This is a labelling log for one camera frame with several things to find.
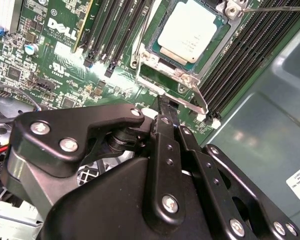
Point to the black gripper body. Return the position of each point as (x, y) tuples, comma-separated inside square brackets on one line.
[(102, 205)]

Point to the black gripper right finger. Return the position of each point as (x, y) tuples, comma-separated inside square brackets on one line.
[(205, 175)]

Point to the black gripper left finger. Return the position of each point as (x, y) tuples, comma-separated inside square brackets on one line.
[(52, 140)]

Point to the silver CPU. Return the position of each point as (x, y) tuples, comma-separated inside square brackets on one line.
[(187, 32)]

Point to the metal locking lever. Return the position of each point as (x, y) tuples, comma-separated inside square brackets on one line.
[(277, 8), (146, 25)]

